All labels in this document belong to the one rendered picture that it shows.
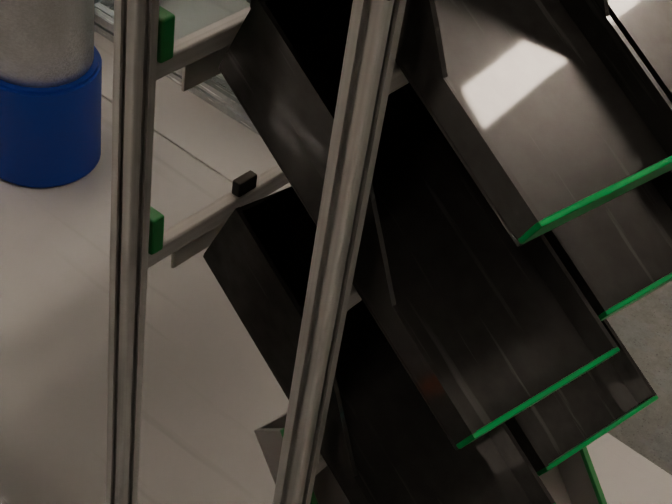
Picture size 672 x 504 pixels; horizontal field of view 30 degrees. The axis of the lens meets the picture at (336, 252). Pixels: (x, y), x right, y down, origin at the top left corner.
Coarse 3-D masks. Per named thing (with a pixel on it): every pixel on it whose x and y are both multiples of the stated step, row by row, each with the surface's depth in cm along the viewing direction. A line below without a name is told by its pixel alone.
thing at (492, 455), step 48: (288, 192) 86; (240, 240) 85; (288, 240) 93; (240, 288) 87; (288, 288) 83; (288, 336) 84; (384, 336) 92; (288, 384) 86; (336, 384) 82; (384, 384) 91; (336, 432) 84; (384, 432) 89; (432, 432) 90; (336, 480) 86; (384, 480) 87; (432, 480) 89; (480, 480) 90; (528, 480) 90
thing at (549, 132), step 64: (448, 0) 69; (512, 0) 71; (576, 0) 71; (448, 64) 66; (512, 64) 68; (576, 64) 70; (640, 64) 69; (448, 128) 64; (512, 128) 66; (576, 128) 68; (640, 128) 70; (512, 192) 62; (576, 192) 66
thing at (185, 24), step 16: (96, 0) 189; (112, 0) 187; (160, 0) 179; (176, 0) 177; (192, 0) 175; (208, 0) 172; (224, 0) 170; (240, 0) 168; (112, 16) 188; (176, 16) 179; (192, 16) 176; (208, 16) 174; (224, 16) 172; (176, 32) 180; (192, 32) 178; (224, 80) 178
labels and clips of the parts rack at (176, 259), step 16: (160, 16) 76; (160, 32) 76; (160, 48) 77; (224, 48) 84; (192, 64) 83; (208, 64) 84; (192, 80) 84; (240, 176) 94; (256, 176) 94; (240, 192) 94; (160, 224) 87; (160, 240) 88; (208, 240) 96; (176, 256) 93; (192, 256) 95
